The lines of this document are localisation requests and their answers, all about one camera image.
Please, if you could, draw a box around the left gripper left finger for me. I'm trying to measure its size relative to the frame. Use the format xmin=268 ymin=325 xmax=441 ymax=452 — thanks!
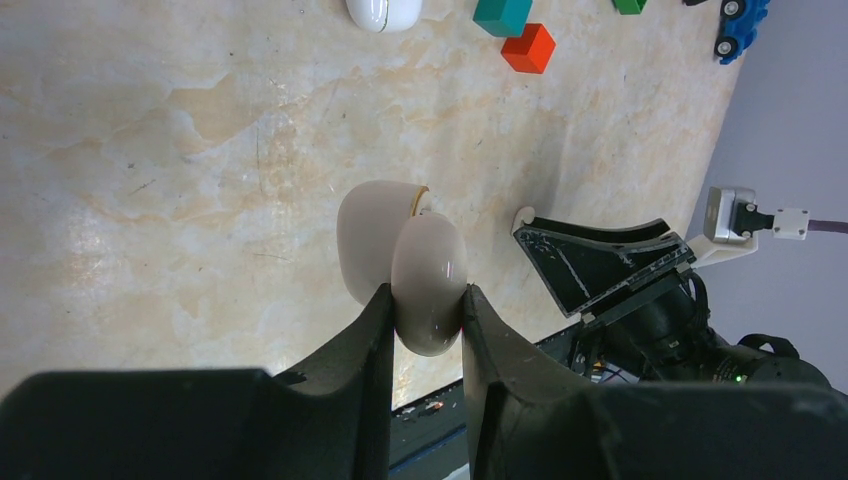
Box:
xmin=1 ymin=285 xmax=395 ymax=479

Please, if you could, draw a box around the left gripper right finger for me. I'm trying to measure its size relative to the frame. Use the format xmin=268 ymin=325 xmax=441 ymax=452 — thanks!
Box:
xmin=462 ymin=285 xmax=847 ymax=479

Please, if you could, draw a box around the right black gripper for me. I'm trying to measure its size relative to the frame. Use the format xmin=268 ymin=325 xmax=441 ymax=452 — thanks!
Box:
xmin=513 ymin=217 xmax=713 ymax=371

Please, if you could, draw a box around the small beige earbud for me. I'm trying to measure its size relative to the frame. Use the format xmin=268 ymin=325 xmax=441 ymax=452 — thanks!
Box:
xmin=510 ymin=206 xmax=536 ymax=235

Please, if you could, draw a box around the beige rounded block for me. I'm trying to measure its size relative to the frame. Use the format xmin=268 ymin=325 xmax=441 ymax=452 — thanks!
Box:
xmin=336 ymin=180 xmax=468 ymax=357

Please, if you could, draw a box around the white earbud charging case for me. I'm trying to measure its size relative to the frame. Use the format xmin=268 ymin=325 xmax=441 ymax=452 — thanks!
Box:
xmin=345 ymin=0 xmax=423 ymax=33

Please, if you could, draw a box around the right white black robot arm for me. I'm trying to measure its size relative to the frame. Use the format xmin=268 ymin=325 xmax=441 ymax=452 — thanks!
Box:
xmin=512 ymin=208 xmax=830 ymax=388

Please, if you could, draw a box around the orange-red small cube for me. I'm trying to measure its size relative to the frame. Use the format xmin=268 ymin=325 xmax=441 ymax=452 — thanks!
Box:
xmin=501 ymin=23 xmax=556 ymax=75

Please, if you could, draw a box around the teal small cube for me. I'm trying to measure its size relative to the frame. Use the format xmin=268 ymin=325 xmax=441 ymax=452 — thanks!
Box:
xmin=472 ymin=0 xmax=533 ymax=38

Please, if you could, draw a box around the dark green toy brick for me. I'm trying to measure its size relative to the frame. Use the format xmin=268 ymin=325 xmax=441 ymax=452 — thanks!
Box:
xmin=612 ymin=0 xmax=648 ymax=15

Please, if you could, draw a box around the blue toy car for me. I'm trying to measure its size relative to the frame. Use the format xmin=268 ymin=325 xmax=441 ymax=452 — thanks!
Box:
xmin=713 ymin=0 xmax=770 ymax=65

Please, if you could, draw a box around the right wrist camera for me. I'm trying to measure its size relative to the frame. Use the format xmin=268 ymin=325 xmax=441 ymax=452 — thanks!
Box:
xmin=687 ymin=187 xmax=810 ymax=269

